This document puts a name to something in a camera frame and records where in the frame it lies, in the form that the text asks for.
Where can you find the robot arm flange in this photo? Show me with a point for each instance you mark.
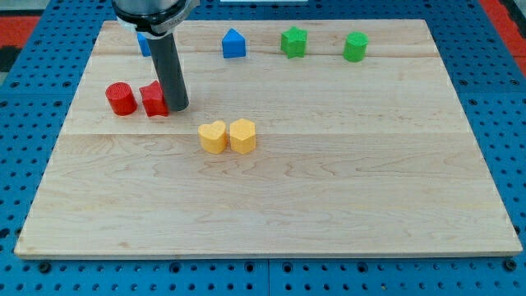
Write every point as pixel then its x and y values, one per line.
pixel 153 18

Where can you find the red star block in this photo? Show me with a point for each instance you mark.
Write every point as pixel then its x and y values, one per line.
pixel 152 97

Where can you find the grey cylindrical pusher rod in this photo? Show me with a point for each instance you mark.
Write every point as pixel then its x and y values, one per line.
pixel 169 72

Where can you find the red cylinder block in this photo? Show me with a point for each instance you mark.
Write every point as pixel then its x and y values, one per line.
pixel 121 98

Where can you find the blue triangle block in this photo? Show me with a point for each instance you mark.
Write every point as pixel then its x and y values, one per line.
pixel 234 44

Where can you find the green star block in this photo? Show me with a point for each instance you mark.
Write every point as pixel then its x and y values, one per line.
pixel 294 42

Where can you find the blue cube block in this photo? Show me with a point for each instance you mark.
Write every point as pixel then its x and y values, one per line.
pixel 143 45

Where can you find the yellow hexagon block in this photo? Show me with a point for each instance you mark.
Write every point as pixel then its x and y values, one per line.
pixel 242 136

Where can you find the wooden board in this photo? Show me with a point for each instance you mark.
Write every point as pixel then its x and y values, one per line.
pixel 352 160

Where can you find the green cylinder block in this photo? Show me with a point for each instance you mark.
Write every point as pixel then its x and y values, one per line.
pixel 355 46

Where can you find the yellow heart block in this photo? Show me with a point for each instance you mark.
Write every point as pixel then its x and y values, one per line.
pixel 213 136

